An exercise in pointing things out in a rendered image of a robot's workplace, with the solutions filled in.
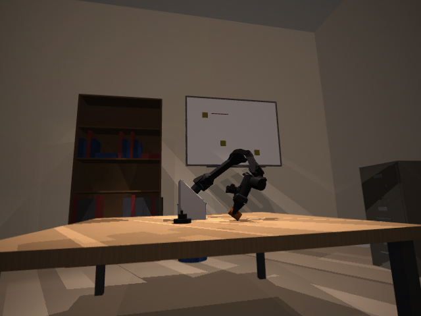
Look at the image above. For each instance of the orange knob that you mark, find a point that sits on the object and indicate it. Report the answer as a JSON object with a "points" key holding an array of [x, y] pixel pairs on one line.
{"points": [[237, 216]]}

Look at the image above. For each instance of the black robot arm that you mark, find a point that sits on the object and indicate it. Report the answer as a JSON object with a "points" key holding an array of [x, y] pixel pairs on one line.
{"points": [[256, 180]]}

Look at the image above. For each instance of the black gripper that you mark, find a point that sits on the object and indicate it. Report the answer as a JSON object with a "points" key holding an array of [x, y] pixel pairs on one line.
{"points": [[240, 198]]}

